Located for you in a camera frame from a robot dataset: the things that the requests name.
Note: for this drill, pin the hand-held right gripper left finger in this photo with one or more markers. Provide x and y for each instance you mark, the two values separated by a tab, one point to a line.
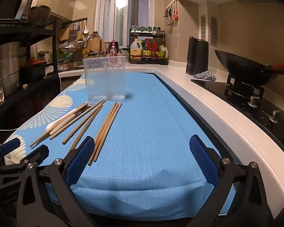
81	160

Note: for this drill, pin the small wooden cutting board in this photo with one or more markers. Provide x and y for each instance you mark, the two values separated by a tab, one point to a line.
64	34

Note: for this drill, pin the metal kitchen utensil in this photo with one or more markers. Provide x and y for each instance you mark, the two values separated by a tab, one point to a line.
171	19

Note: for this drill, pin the row of spice jars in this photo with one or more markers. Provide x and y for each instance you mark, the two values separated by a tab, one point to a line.
142	29

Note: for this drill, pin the bunch of wooden chopsticks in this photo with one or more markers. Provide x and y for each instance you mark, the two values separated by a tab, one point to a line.
107	127

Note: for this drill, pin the black burner pan support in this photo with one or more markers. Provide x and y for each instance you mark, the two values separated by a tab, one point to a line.
230	80

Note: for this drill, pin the white power adapter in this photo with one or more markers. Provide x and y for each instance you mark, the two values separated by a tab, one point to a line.
45	59

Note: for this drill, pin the glass jar green lid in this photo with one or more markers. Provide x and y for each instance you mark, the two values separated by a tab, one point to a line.
126	52

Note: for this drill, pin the grey checked dishcloth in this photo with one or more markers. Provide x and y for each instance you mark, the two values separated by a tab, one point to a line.
204	76

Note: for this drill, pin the sliding glass door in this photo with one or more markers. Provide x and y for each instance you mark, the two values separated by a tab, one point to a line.
123	9

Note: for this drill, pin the black two-tier spice rack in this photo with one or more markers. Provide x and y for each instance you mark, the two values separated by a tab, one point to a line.
164	62

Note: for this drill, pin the oil jug yellow label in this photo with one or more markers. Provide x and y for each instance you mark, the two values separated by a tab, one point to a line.
135	53

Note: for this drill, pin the clear plastic utensil container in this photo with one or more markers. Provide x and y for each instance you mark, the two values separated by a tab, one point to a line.
104	80

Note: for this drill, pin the metal stove knob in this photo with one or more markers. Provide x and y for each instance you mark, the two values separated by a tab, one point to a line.
273	117
253	102

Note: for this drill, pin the chrome kitchen faucet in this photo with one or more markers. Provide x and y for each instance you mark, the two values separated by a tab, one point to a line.
94	36

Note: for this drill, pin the blue cloth white shell print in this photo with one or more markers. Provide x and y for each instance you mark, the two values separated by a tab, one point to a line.
144	134

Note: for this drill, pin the black utensil rail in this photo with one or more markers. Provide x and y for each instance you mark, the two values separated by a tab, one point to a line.
73	21

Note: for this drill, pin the green plastic basin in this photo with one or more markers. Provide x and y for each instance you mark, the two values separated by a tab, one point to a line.
62	56

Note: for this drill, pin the dark sauce bottle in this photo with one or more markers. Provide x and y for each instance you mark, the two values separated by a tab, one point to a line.
145	52

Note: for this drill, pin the white wall vent grille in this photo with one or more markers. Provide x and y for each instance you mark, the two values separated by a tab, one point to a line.
203	27
214	30

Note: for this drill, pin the wooden spatula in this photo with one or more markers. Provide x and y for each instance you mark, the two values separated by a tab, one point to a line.
79	33

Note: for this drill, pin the black electric kettle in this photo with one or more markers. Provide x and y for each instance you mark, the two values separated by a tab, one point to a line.
196	56

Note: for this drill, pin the orange kitchen brush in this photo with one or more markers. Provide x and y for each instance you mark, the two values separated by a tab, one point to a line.
176	16

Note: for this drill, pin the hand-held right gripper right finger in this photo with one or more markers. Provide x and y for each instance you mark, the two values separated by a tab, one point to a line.
203	160

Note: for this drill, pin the large steel stockpot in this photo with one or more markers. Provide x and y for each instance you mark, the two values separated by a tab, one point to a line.
4	68

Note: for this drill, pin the black metal shelf rack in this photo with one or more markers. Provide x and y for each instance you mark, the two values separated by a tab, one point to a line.
14	32

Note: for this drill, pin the black glass gas stove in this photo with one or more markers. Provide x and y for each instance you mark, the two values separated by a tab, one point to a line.
215	86

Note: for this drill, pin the large wooden cutting board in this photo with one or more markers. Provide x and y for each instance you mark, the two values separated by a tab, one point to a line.
95	45

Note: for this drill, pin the wall hook rail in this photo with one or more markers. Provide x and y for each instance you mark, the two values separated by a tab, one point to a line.
172	1

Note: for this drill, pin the black pot orange lid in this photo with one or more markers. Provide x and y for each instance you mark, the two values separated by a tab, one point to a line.
33	72

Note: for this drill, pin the white ladle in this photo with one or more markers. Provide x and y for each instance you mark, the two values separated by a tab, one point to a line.
85	29

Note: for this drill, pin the plastic cooking oil bottle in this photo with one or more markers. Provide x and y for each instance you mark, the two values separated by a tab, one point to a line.
163	53

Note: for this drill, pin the metal box grater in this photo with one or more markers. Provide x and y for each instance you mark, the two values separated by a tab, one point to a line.
72	35

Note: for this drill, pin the dark brown bowl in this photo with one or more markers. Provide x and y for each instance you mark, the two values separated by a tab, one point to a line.
40	16

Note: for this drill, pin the red sauce bottle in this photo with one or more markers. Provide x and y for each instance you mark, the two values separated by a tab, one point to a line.
151	50

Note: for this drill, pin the red dish soap bottle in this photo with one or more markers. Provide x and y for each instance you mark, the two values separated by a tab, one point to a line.
113	50

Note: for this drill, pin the metal mixing bowl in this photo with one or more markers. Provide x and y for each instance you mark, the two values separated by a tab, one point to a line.
69	49

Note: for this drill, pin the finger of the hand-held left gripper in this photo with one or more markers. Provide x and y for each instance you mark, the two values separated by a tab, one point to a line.
10	145
36	155

